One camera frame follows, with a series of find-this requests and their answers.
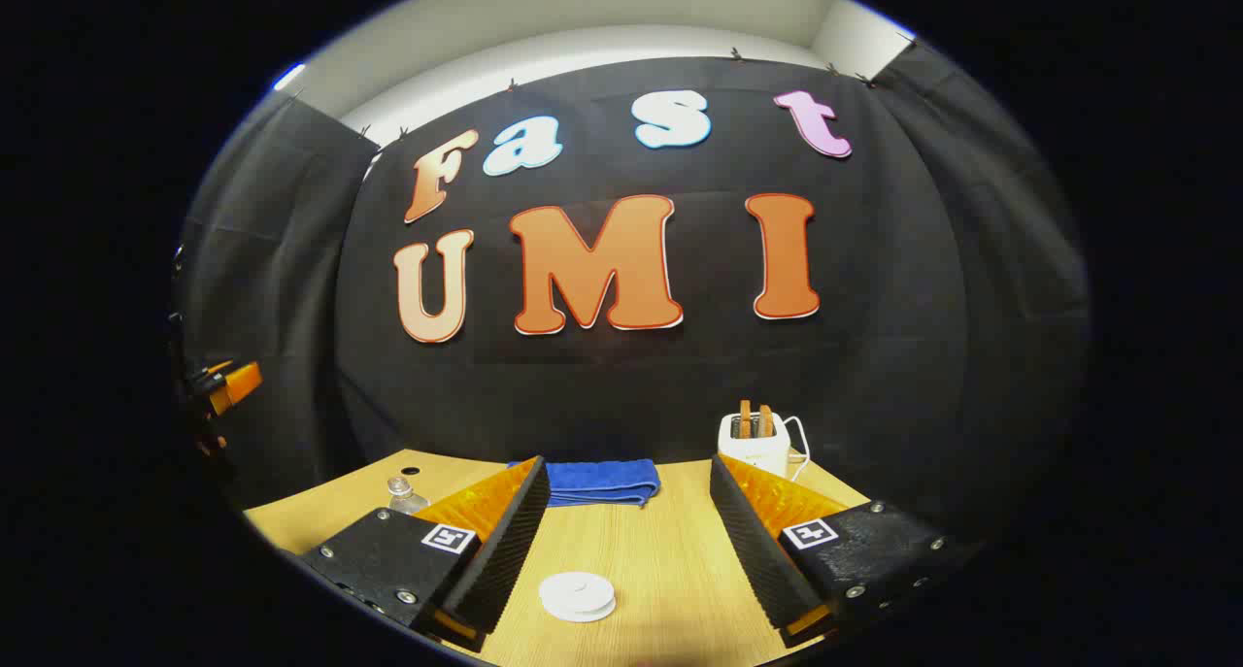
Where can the folded blue towel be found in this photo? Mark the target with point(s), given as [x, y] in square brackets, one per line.
[597, 481]

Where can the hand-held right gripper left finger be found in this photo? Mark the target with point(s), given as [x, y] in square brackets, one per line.
[505, 560]

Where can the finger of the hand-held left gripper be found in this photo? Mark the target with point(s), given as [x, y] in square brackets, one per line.
[238, 383]
[212, 445]

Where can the cream white toaster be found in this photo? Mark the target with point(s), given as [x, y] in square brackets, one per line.
[755, 450]

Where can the clear water bottle green label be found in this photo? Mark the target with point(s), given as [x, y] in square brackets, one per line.
[404, 497]

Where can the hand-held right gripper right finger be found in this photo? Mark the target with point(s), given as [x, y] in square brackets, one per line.
[757, 550]

